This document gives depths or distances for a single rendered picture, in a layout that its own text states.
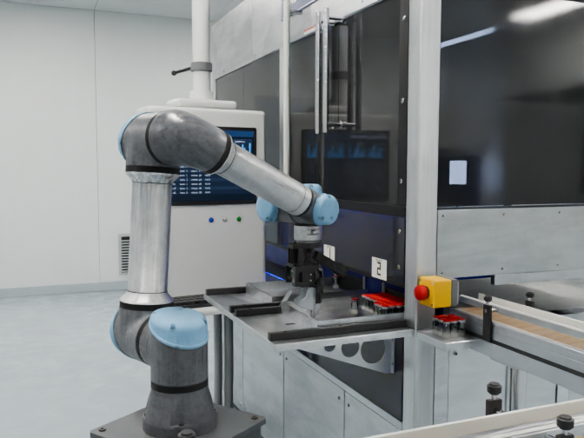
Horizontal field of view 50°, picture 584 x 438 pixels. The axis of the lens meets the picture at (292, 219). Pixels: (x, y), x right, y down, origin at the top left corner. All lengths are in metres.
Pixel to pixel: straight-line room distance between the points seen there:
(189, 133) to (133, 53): 5.90
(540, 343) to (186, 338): 0.79
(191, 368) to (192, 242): 1.27
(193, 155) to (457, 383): 1.02
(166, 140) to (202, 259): 1.29
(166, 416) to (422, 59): 1.07
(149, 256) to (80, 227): 5.66
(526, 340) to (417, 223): 0.40
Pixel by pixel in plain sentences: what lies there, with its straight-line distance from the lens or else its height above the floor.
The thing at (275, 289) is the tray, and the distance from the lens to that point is 2.27.
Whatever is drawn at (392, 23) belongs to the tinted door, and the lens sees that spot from 1.89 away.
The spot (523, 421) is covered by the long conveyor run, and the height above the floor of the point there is 0.95.
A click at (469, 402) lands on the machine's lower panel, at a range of 1.93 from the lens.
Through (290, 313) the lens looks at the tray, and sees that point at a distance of 1.85.
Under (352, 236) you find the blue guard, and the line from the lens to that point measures 2.03.
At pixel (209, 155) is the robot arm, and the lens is 1.28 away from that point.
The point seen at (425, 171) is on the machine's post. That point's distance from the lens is 1.72.
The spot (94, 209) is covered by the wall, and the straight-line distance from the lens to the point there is 7.02.
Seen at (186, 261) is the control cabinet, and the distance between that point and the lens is 2.51.
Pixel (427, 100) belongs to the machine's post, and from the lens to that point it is 1.73.
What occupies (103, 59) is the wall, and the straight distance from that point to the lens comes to 7.11.
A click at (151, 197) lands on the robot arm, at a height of 1.25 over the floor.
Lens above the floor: 1.31
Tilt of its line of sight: 5 degrees down
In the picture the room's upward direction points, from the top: straight up
